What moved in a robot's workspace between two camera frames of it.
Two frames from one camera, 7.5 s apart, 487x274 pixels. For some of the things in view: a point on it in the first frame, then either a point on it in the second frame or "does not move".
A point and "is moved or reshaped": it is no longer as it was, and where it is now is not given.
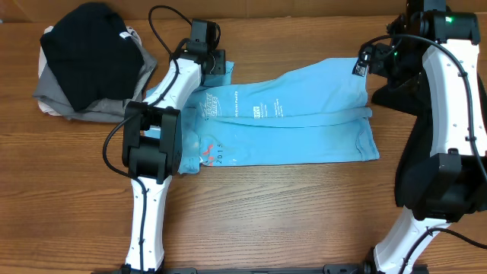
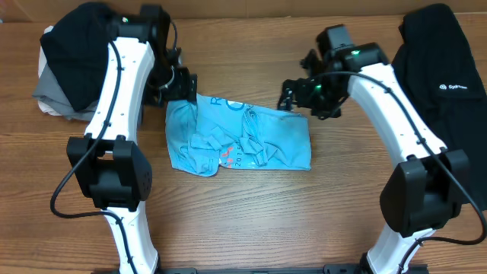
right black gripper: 386,95 -> 291,93
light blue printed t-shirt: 321,113 is moved or reshaped
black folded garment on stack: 93,54 does not move
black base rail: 337,269 does not move
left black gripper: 220,56 -> 187,90
